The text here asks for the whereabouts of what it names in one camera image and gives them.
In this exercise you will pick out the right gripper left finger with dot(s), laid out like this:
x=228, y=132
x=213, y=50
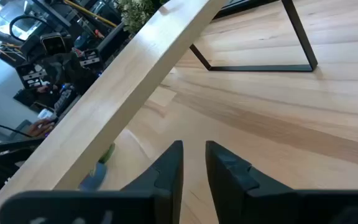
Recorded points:
x=160, y=199

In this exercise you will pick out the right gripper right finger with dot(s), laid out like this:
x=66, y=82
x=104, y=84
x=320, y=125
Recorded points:
x=244, y=199

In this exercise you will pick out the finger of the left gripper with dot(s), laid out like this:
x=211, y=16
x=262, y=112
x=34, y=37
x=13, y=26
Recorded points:
x=90, y=57
x=31, y=75

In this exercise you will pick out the green blue peas can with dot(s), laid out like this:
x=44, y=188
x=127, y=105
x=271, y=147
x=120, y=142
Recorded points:
x=96, y=177

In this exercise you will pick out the person's hand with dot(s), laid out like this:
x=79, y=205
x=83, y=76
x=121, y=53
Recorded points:
x=43, y=89
x=40, y=128

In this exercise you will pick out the black keyboard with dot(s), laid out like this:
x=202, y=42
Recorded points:
x=64, y=101

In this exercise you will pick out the artificial plant in slatted pot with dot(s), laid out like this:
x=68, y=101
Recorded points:
x=135, y=14

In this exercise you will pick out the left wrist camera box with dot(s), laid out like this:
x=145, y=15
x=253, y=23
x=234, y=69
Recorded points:
x=53, y=44

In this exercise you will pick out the wooden shelf with black frame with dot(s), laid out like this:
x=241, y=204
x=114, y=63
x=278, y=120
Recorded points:
x=104, y=102

